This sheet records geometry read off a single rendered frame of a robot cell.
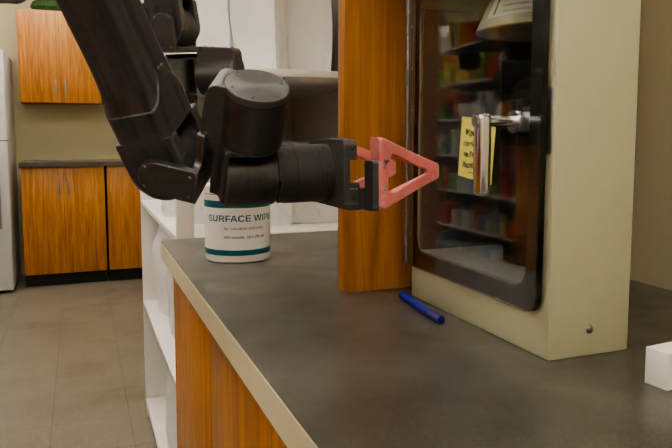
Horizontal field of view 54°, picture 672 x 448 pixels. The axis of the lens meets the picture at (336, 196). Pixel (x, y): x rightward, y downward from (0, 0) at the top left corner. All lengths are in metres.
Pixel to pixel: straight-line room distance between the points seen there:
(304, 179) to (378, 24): 0.47
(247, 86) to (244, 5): 1.37
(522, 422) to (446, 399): 0.08
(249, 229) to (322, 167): 0.66
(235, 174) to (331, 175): 0.09
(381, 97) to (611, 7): 0.39
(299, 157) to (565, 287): 0.33
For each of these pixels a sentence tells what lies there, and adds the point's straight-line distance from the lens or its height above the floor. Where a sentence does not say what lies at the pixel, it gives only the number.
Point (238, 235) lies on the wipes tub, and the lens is 1.28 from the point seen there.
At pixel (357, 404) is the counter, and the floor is 0.94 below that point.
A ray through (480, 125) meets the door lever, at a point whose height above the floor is 1.20.
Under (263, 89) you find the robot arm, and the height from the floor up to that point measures 1.22.
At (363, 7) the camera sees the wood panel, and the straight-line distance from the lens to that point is 1.04.
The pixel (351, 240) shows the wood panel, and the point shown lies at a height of 1.02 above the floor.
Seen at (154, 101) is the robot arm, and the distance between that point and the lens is 0.60.
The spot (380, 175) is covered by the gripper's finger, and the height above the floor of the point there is 1.15.
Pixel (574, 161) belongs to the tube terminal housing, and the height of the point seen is 1.16.
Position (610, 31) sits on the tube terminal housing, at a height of 1.30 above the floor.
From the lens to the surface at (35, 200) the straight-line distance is 5.61.
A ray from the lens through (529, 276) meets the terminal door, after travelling 0.76.
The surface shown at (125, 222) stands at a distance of 5.64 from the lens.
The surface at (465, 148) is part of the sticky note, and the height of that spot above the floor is 1.17.
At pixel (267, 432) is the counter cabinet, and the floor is 0.83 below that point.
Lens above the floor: 1.19
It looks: 5 degrees down
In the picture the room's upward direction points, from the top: straight up
